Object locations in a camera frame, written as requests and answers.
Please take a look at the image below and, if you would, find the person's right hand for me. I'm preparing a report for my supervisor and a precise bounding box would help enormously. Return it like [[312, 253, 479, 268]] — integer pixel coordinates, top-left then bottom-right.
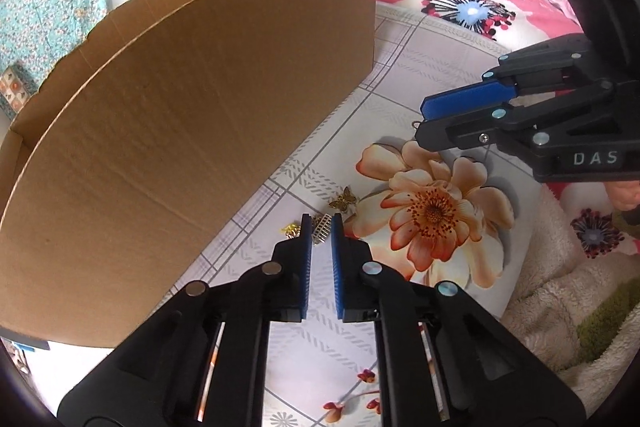
[[607, 181, 640, 212]]

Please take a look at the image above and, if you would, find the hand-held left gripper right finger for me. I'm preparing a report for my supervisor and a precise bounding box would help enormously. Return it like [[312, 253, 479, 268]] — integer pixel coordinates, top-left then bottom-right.
[[330, 213, 586, 427]]

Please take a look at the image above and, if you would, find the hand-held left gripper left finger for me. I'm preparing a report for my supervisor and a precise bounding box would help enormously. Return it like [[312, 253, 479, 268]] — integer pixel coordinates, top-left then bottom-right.
[[57, 213, 315, 427]]

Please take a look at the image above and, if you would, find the orange patterned wrapped roll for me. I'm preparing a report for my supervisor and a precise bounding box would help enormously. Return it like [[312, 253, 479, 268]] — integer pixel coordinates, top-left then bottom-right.
[[0, 64, 38, 118]]

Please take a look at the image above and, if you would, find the brown cardboard box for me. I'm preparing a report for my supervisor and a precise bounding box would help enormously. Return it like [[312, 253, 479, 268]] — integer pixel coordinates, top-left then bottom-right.
[[0, 0, 377, 350]]

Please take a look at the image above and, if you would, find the white green fluffy blanket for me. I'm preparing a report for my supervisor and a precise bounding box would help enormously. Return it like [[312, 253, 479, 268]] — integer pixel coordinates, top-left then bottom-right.
[[500, 187, 640, 403]]

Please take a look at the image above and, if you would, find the gold butterfly charm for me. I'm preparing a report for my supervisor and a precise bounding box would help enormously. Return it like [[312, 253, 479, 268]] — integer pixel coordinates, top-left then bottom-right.
[[327, 187, 358, 212]]

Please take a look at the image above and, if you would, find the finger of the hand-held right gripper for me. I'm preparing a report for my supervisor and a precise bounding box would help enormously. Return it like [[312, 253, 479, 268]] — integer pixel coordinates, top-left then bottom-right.
[[421, 33, 613, 120], [414, 84, 618, 152]]

